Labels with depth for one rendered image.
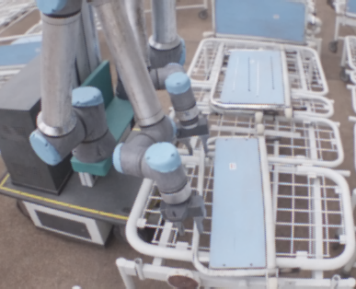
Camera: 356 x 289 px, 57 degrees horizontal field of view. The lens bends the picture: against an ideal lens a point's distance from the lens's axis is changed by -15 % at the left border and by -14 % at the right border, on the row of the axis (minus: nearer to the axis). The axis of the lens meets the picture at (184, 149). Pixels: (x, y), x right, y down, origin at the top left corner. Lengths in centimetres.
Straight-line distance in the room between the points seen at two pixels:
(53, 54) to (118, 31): 20
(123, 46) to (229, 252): 75
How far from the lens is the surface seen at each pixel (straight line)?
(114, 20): 105
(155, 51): 173
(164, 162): 99
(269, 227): 133
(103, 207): 174
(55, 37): 101
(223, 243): 129
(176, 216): 107
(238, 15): 280
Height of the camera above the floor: 156
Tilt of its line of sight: 39 degrees down
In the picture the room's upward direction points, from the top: 4 degrees counter-clockwise
